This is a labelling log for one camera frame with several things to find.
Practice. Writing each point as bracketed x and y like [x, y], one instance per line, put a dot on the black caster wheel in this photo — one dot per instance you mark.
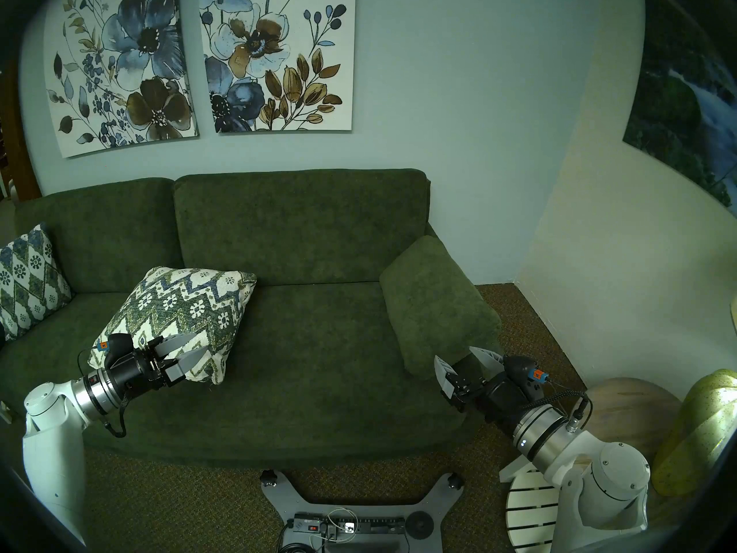
[455, 480]
[268, 477]

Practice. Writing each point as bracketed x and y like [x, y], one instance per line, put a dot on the brown wooden door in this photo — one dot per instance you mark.
[20, 166]

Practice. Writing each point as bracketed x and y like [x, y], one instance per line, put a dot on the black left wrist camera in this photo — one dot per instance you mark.
[118, 345]

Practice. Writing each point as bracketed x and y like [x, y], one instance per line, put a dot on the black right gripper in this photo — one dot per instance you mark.
[489, 393]

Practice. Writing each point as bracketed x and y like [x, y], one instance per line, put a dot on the floral wall painting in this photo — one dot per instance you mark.
[276, 50]
[144, 39]

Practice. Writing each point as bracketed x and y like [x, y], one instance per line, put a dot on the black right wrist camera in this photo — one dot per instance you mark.
[527, 376]

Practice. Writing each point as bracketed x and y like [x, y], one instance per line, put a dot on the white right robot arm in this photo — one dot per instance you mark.
[610, 488]

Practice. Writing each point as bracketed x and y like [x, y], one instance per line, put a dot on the right floral wall painting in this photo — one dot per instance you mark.
[276, 50]

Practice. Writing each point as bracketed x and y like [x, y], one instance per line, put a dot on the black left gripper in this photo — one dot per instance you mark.
[138, 373]

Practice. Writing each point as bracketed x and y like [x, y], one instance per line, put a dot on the narrow green sofa back cushion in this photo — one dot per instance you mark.
[103, 235]

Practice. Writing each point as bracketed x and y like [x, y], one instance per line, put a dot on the waterfall forest wall poster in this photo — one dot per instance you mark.
[685, 108]

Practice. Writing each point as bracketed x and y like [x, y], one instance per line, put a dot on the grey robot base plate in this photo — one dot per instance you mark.
[357, 508]

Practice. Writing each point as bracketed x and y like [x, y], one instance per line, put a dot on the wide green sofa back cushion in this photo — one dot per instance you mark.
[299, 229]

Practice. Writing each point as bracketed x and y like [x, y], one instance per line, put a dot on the green fabric sofa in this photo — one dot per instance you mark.
[316, 356]

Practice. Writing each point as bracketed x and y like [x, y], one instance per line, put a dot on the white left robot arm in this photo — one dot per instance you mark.
[49, 442]

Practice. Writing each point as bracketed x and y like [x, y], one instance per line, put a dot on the green white patterned throw pillow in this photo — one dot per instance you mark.
[29, 281]
[190, 304]

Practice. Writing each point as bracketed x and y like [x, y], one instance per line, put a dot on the black round base knob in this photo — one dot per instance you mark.
[419, 525]

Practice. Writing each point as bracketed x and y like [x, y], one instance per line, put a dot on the black power strip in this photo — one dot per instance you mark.
[374, 524]

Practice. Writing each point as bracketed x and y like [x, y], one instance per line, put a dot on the left floral wall painting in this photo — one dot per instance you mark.
[144, 39]

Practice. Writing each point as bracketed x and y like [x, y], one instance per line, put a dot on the yellow-green speckled lamp base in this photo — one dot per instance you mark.
[696, 431]

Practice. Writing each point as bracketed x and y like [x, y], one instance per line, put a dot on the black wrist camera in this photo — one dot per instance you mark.
[527, 376]
[118, 345]

